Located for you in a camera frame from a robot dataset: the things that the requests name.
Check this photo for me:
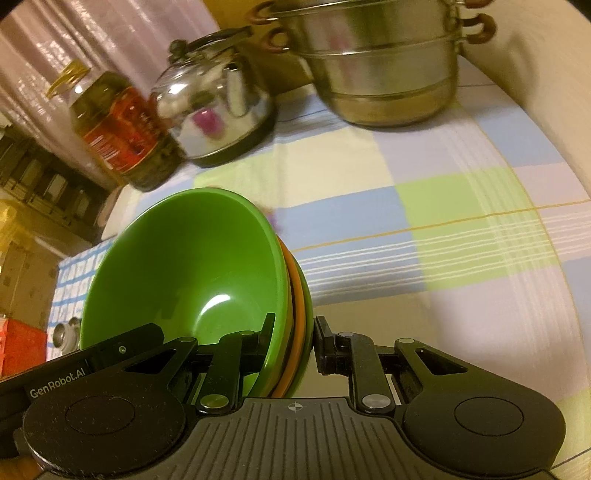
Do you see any cardboard box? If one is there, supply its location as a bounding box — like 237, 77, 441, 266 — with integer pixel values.
0, 240, 61, 324

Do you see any cooking oil bottle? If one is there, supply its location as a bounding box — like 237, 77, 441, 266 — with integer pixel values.
46, 62, 185, 193

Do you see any blue checked cloth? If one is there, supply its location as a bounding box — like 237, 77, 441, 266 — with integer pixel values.
46, 242, 116, 356

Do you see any red plastic crate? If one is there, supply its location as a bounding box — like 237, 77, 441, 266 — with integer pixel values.
0, 316, 49, 377

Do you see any yellow plastic bag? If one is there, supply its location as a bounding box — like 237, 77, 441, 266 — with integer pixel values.
0, 200, 28, 250

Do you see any stainless steel kettle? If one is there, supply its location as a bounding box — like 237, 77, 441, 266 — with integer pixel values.
150, 25, 278, 168

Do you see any orange bowl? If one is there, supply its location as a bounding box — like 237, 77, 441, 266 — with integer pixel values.
270, 235, 308, 398

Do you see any brown board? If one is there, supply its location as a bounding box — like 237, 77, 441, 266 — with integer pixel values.
215, 0, 315, 93

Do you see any dark wooden rack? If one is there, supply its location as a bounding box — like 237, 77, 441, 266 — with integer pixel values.
0, 127, 109, 241

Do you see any pale plastic curtain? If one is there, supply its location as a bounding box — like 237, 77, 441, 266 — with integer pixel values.
0, 0, 232, 190

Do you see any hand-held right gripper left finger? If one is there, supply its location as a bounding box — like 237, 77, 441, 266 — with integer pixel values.
124, 313, 276, 416

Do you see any dark green bowl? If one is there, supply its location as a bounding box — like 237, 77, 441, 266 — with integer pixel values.
288, 258, 315, 398

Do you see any stainless steel steamer pot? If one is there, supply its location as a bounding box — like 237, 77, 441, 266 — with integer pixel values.
249, 0, 499, 127

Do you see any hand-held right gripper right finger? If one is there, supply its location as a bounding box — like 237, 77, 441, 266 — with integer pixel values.
313, 316, 469, 414

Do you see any small metal object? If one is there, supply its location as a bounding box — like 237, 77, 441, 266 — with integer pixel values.
52, 316, 82, 348

